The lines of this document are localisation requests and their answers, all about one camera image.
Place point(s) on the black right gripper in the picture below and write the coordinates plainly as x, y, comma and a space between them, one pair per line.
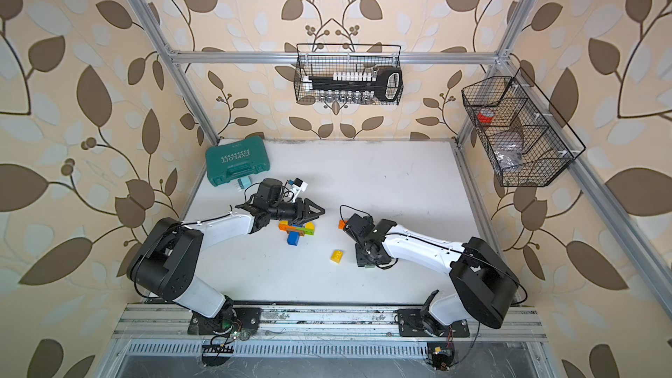
360, 260

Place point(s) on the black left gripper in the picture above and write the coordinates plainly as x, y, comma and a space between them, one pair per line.
299, 209

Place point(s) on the blue lego brick base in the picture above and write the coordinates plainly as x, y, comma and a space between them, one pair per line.
293, 238

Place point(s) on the orange lego brick long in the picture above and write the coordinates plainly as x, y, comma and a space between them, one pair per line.
288, 228

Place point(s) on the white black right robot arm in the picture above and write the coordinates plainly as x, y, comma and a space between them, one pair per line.
484, 288

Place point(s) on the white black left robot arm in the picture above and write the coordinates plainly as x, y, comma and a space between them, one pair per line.
165, 264

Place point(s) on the small teal white box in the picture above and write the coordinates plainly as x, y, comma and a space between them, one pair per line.
244, 182

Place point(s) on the green plastic tool case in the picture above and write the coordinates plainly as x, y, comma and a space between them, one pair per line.
233, 161

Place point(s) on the small electronics board right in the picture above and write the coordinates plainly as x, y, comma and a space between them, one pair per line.
441, 357

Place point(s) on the clear plastic bag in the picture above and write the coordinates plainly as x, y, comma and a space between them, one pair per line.
508, 149

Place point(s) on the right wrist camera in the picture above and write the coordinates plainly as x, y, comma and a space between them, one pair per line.
364, 230

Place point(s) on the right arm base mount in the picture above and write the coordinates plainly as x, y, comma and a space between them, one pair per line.
416, 323

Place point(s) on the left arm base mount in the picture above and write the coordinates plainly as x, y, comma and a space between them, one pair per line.
231, 320

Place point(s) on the black white socket set rail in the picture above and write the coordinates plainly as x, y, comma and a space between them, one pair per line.
384, 85

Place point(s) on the black wire basket back wall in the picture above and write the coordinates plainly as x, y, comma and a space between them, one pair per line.
319, 59

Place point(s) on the black wire basket wall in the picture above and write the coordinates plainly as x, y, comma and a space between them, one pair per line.
319, 59
550, 145

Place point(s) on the aluminium frame corner post right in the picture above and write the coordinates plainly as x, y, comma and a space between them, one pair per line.
495, 62

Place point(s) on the aluminium frame corner post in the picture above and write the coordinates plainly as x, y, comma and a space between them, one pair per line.
495, 62
166, 54

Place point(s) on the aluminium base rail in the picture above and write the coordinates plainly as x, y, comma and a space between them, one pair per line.
319, 322

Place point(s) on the black wire basket right wall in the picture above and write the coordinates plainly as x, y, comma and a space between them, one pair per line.
550, 145

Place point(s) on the aluminium frame corner post left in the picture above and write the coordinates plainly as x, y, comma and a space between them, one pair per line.
166, 54

